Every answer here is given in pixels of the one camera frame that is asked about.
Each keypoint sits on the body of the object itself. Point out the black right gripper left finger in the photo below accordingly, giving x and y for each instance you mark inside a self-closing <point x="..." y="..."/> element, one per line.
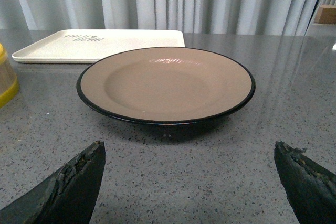
<point x="68" y="195"/>

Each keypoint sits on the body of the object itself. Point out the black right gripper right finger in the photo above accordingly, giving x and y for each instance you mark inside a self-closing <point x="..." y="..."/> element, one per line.
<point x="310" y="188"/>

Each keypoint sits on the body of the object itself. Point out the tan plate with black rim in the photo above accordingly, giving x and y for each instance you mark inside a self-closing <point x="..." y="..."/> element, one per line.
<point x="166" y="86"/>

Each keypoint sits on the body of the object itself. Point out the cream rectangular bear tray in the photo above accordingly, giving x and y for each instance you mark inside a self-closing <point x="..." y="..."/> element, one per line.
<point x="91" y="45"/>

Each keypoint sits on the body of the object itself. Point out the yellow rimmed wooden steamer basket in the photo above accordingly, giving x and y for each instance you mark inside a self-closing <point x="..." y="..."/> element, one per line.
<point x="9" y="81"/>

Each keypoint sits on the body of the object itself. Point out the brown cardboard box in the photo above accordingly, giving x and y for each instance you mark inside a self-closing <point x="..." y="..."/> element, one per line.
<point x="326" y="14"/>

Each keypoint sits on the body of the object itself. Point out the grey pleated curtain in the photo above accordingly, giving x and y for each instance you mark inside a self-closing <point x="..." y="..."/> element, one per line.
<point x="244" y="17"/>

